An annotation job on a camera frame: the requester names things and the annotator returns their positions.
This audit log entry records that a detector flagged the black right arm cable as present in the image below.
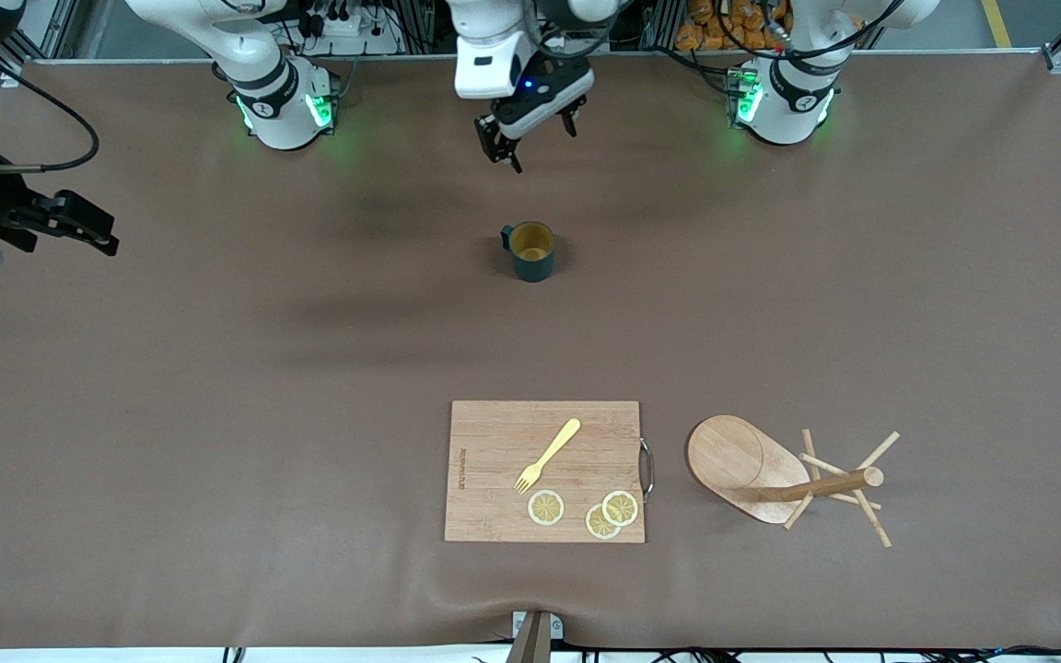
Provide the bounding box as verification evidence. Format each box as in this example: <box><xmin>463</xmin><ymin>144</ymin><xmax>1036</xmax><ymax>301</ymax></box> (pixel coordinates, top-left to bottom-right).
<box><xmin>0</xmin><ymin>69</ymin><xmax>100</xmax><ymax>173</ymax></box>

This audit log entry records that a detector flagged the pile of bread rolls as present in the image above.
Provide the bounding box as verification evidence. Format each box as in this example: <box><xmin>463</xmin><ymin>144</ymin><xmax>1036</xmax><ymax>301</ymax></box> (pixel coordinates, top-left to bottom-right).
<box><xmin>675</xmin><ymin>0</ymin><xmax>794</xmax><ymax>52</ymax></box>

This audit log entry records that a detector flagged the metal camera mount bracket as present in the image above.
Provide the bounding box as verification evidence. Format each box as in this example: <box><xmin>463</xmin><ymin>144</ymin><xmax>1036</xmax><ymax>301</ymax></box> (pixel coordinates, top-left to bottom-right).
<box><xmin>507</xmin><ymin>610</ymin><xmax>565</xmax><ymax>663</ymax></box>

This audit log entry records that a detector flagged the wooden mug tree rack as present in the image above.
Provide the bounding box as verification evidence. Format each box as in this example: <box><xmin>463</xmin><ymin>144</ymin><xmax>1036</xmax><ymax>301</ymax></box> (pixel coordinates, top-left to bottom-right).
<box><xmin>687</xmin><ymin>414</ymin><xmax>902</xmax><ymax>550</ymax></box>

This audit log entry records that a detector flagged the teal cup yellow inside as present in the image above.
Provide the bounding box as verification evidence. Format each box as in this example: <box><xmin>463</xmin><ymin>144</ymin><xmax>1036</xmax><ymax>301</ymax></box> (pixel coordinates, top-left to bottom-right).
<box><xmin>500</xmin><ymin>221</ymin><xmax>556</xmax><ymax>284</ymax></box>

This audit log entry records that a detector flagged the white power strip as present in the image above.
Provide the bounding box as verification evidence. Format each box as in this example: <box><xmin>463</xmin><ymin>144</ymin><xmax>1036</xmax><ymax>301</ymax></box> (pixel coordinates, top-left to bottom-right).
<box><xmin>305</xmin><ymin>11</ymin><xmax>402</xmax><ymax>56</ymax></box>

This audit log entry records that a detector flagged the yellow plastic fork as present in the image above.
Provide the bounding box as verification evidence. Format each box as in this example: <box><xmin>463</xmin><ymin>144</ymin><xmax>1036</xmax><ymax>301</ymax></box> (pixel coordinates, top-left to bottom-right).
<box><xmin>514</xmin><ymin>418</ymin><xmax>582</xmax><ymax>495</ymax></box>

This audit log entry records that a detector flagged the bamboo cutting board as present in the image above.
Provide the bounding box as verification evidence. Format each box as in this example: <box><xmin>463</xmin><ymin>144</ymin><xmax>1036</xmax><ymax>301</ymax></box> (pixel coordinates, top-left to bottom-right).
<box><xmin>444</xmin><ymin>400</ymin><xmax>657</xmax><ymax>544</ymax></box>

